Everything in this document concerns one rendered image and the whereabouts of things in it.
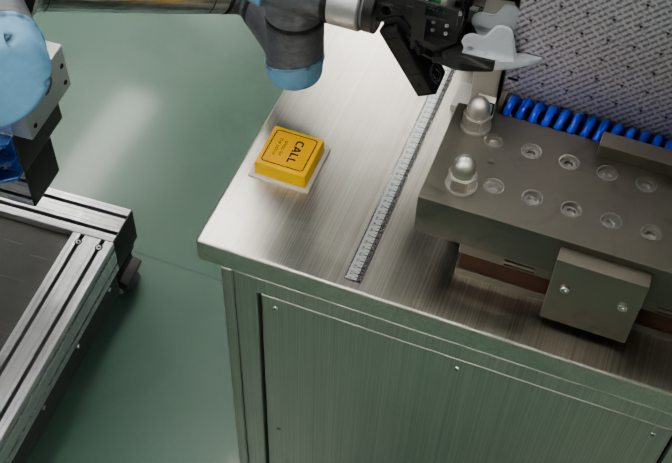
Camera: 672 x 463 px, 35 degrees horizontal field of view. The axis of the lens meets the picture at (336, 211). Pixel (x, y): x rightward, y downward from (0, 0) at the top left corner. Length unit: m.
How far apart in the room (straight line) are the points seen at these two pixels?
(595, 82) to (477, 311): 0.30
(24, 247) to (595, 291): 1.34
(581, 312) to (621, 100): 0.25
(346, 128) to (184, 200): 1.14
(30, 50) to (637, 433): 0.82
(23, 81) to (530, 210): 0.56
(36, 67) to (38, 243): 1.10
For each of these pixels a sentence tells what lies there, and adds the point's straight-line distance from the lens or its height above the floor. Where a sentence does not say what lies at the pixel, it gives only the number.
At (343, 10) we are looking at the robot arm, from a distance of 1.26.
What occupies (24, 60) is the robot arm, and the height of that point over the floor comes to 1.17.
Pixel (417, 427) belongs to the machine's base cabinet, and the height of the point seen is 0.63.
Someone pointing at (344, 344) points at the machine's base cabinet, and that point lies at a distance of 1.36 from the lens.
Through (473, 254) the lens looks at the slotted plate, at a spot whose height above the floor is 0.95.
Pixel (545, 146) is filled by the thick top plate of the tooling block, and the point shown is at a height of 1.03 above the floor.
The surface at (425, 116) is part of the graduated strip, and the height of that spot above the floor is 0.90.
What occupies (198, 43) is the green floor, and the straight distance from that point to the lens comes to 2.90.
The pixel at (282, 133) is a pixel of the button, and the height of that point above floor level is 0.92.
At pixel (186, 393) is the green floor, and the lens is 2.23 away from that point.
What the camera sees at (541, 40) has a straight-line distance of 1.24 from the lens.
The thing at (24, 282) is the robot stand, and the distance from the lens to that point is 2.18.
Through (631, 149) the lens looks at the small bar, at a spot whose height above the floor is 1.05.
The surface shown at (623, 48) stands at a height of 1.14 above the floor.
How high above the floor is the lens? 1.93
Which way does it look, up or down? 51 degrees down
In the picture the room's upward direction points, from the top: 2 degrees clockwise
